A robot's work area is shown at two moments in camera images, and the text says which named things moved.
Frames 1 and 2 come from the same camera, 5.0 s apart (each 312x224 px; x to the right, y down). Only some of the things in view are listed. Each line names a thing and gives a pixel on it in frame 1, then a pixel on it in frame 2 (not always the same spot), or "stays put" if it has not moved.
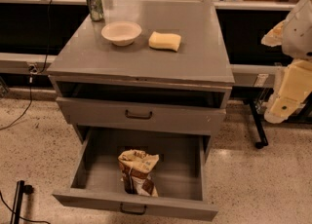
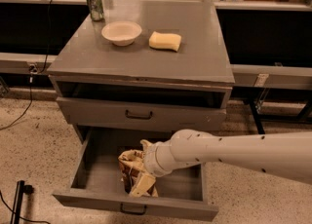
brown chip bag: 135,168 stays put
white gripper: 298,36 → 150,162
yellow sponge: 164,41 stays put
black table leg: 262,137 stays put
